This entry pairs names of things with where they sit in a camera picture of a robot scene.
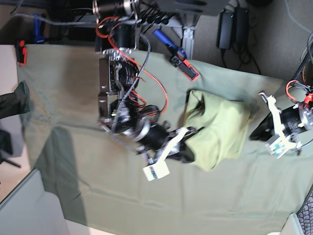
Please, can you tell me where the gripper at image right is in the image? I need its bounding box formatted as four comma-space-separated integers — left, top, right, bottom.
249, 91, 313, 149

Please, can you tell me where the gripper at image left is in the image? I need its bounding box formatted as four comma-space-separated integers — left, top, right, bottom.
136, 120, 196, 164

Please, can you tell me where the light green T-shirt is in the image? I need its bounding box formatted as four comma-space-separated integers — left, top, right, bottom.
184, 90, 251, 171

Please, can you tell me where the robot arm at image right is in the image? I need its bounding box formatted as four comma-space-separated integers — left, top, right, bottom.
249, 34, 313, 155

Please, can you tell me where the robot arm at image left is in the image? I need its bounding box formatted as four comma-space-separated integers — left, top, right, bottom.
92, 0, 195, 164

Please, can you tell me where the grey-green table cloth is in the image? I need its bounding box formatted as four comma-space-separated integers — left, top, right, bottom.
18, 45, 313, 235

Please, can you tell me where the blue orange bar clamp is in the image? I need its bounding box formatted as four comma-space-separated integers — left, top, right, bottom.
153, 29, 200, 81

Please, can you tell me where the black power brick pair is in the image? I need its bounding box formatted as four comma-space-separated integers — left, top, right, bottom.
216, 6, 249, 50

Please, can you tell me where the grey white bin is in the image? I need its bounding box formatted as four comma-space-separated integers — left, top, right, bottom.
0, 169, 69, 235

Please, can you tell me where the dark cloth at left edge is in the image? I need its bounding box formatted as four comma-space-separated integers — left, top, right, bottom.
0, 81, 30, 119

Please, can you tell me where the blue black corner clamp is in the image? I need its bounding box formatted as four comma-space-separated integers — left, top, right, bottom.
14, 14, 45, 66

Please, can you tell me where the aluminium table leg frame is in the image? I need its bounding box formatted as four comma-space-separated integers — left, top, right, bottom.
168, 13, 200, 59

